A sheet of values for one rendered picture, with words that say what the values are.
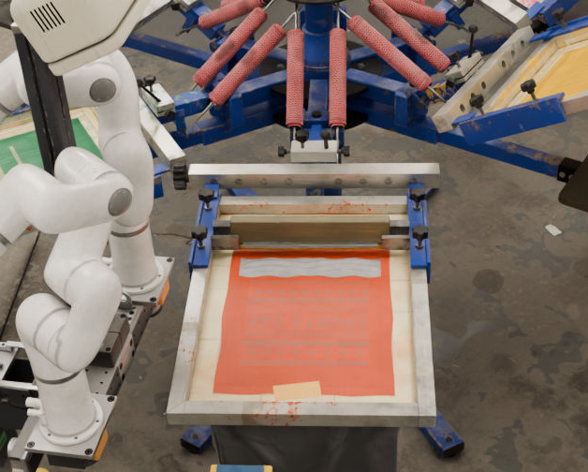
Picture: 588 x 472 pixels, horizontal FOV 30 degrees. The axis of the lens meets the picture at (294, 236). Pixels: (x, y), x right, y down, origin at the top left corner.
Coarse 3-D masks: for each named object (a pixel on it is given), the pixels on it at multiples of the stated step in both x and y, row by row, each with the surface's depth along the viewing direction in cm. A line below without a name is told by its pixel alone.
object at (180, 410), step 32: (192, 288) 266; (416, 288) 263; (192, 320) 257; (416, 320) 254; (192, 352) 249; (416, 352) 246; (416, 384) 242; (192, 416) 235; (224, 416) 234; (256, 416) 234; (288, 416) 233; (320, 416) 233; (352, 416) 232; (384, 416) 232; (416, 416) 231
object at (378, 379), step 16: (320, 256) 279; (336, 256) 279; (352, 256) 279; (368, 256) 278; (384, 256) 278; (384, 272) 273; (384, 288) 268; (384, 304) 264; (384, 320) 259; (384, 336) 255; (384, 352) 251; (304, 368) 248; (320, 368) 248; (336, 368) 248; (352, 368) 248; (368, 368) 247; (384, 368) 247; (320, 384) 244; (336, 384) 244; (352, 384) 244; (368, 384) 243; (384, 384) 243
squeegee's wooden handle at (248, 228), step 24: (240, 216) 276; (264, 216) 276; (288, 216) 276; (312, 216) 275; (336, 216) 275; (360, 216) 274; (384, 216) 274; (240, 240) 278; (264, 240) 278; (288, 240) 278; (312, 240) 277; (336, 240) 277; (360, 240) 276
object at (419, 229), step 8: (200, 192) 285; (208, 192) 285; (416, 192) 281; (424, 192) 281; (208, 200) 285; (416, 200) 282; (208, 208) 288; (416, 208) 285; (200, 224) 275; (192, 232) 272; (200, 232) 272; (416, 232) 269; (424, 232) 268; (200, 240) 274; (200, 248) 276
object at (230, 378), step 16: (240, 256) 281; (256, 256) 280; (272, 256) 280; (288, 256) 280; (304, 256) 280; (240, 288) 271; (240, 304) 266; (224, 320) 262; (240, 320) 261; (224, 336) 257; (240, 336) 257; (224, 352) 253; (240, 352) 253; (224, 368) 249; (240, 368) 249; (256, 368) 249; (272, 368) 249; (288, 368) 248; (224, 384) 245; (240, 384) 245; (256, 384) 245; (272, 384) 245
